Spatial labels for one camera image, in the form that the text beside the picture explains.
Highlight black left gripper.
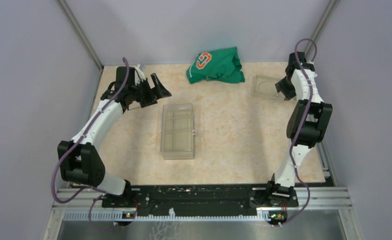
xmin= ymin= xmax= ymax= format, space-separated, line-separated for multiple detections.
xmin=129 ymin=73 xmax=171 ymax=108

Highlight clear acrylic box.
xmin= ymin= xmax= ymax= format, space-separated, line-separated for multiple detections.
xmin=160 ymin=103 xmax=195 ymax=160

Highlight beige four-compartment tray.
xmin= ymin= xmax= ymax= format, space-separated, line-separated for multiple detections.
xmin=161 ymin=108 xmax=194 ymax=154

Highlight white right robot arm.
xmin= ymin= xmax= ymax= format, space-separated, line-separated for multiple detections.
xmin=265 ymin=51 xmax=333 ymax=206

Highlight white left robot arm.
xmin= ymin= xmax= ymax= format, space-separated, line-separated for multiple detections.
xmin=57 ymin=66 xmax=172 ymax=207

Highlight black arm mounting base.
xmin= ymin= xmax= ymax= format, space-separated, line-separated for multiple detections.
xmin=102 ymin=183 xmax=299 ymax=217

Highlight green cloth with orange logo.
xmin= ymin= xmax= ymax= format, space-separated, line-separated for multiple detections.
xmin=186 ymin=46 xmax=245 ymax=84

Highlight aluminium front frame rail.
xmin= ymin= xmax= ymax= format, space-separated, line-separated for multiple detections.
xmin=52 ymin=184 xmax=352 ymax=222

